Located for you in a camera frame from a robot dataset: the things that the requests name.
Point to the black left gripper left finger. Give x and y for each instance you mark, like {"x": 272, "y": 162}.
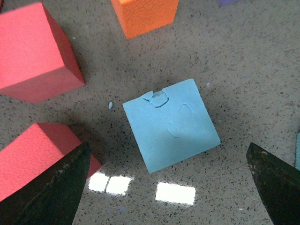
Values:
{"x": 52, "y": 198}

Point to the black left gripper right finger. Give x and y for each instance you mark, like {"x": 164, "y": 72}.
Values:
{"x": 278, "y": 185}

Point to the purple foam cube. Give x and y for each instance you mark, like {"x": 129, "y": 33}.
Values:
{"x": 223, "y": 3}

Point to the light blue scratched cube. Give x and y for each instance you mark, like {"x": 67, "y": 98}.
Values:
{"x": 297, "y": 152}

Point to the orange foam cube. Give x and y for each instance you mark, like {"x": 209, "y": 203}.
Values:
{"x": 138, "y": 17}

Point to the light blue notched cube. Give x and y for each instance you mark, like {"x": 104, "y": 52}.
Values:
{"x": 171, "y": 125}

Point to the dark red foam cube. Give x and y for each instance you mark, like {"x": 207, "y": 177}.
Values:
{"x": 36, "y": 58}

